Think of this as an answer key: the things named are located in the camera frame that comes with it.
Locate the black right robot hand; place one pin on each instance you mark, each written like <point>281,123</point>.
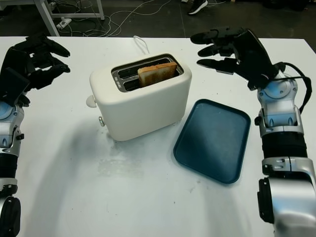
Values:
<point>254,56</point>

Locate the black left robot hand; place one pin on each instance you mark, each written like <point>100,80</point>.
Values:
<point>17,59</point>

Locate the browned toast slice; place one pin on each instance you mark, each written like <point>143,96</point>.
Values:
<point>155,75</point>

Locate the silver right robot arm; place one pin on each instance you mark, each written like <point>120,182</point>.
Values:
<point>284,148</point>

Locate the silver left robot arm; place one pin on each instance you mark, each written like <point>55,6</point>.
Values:
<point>8,128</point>

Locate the cream two-slot toaster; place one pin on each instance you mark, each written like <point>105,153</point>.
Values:
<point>143,111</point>

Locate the white power strip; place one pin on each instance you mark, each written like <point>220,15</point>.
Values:
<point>64,22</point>

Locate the dark teal plastic tray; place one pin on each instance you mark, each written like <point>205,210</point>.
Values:
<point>212,143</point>

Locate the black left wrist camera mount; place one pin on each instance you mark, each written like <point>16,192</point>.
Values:
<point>13,85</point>

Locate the white metal table frame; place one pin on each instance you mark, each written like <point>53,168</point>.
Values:
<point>47,17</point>

